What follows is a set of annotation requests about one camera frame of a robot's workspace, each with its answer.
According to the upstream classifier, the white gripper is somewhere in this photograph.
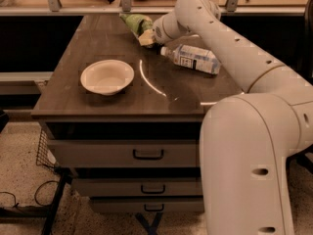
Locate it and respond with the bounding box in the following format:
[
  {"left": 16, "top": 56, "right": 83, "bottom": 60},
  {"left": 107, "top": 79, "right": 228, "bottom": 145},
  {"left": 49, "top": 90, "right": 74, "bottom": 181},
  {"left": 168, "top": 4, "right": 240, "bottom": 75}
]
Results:
[{"left": 138, "top": 12, "right": 189, "bottom": 48}]

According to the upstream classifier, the green jalapeno chip bag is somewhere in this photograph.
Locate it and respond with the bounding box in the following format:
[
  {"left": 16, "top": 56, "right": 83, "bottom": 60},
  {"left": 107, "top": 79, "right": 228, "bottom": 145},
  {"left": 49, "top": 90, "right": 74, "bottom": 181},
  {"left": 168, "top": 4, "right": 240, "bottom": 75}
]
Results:
[{"left": 119, "top": 14, "right": 153, "bottom": 38}]

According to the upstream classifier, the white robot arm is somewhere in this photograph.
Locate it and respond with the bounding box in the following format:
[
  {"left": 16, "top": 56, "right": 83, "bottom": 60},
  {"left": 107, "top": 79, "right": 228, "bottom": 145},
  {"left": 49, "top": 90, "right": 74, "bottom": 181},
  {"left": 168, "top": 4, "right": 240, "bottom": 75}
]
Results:
[{"left": 154, "top": 0, "right": 313, "bottom": 235}]

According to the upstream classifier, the white paper bowl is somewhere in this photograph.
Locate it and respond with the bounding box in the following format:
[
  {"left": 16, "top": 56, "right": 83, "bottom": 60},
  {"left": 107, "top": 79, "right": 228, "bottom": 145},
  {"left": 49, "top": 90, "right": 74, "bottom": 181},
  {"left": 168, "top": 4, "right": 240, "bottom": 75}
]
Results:
[{"left": 80, "top": 60, "right": 134, "bottom": 96}]

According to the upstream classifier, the clear plastic water bottle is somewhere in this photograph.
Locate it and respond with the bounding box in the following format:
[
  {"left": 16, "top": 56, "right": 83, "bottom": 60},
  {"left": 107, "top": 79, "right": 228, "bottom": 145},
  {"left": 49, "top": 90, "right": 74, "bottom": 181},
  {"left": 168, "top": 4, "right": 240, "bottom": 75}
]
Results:
[{"left": 160, "top": 44, "right": 221, "bottom": 75}]

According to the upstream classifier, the grey drawer cabinet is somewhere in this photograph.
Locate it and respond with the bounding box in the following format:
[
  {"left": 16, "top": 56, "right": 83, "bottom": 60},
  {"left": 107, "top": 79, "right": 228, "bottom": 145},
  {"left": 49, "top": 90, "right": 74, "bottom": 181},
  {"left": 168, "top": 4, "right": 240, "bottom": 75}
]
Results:
[{"left": 30, "top": 14, "right": 244, "bottom": 214}]

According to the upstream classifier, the top grey drawer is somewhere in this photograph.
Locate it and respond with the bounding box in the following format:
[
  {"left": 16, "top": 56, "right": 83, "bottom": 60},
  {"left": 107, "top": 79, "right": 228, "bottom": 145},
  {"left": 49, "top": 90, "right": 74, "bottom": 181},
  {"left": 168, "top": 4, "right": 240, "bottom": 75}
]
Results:
[{"left": 48, "top": 140, "right": 200, "bottom": 168}]

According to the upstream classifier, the grey drawer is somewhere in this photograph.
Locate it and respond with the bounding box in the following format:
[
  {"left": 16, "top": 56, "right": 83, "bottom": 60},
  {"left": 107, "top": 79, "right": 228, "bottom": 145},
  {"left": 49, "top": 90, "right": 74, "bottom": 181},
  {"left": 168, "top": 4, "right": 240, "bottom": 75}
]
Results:
[
  {"left": 89, "top": 197, "right": 204, "bottom": 213},
  {"left": 72, "top": 177, "right": 202, "bottom": 197},
  {"left": 48, "top": 140, "right": 200, "bottom": 168}
]

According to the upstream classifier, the middle grey drawer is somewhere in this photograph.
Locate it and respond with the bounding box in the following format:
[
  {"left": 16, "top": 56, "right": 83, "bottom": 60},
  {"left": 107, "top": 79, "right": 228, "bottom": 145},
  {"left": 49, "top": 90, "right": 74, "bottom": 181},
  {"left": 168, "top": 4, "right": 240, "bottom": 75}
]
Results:
[{"left": 72, "top": 177, "right": 202, "bottom": 197}]

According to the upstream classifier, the bottom grey drawer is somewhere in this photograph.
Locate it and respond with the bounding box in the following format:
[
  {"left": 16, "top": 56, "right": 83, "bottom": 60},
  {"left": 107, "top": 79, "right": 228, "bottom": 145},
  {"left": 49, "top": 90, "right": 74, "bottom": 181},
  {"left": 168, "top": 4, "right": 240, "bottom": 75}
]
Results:
[{"left": 89, "top": 197, "right": 204, "bottom": 213}]

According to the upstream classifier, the blue tape cross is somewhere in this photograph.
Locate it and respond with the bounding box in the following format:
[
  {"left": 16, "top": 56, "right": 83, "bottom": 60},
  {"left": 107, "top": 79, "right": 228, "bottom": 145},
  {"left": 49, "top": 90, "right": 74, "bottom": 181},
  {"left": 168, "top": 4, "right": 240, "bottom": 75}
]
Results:
[{"left": 135, "top": 212, "right": 162, "bottom": 235}]

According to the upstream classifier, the black metal stand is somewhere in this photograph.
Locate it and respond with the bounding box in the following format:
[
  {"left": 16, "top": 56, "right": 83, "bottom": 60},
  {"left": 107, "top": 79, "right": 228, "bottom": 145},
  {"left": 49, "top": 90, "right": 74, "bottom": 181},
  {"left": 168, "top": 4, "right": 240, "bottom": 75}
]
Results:
[{"left": 0, "top": 168, "right": 73, "bottom": 235}]

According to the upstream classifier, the wire mesh basket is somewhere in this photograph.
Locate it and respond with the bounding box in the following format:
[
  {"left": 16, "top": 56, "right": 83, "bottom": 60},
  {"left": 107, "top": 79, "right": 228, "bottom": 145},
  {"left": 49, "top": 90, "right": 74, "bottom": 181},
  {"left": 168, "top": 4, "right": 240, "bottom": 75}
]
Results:
[{"left": 36, "top": 130, "right": 56, "bottom": 171}]

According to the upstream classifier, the black floor cable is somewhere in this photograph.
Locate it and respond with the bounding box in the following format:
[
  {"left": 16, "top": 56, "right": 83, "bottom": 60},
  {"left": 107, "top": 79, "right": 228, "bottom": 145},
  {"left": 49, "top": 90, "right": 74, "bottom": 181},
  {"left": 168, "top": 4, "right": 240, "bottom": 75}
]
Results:
[{"left": 0, "top": 179, "right": 62, "bottom": 208}]

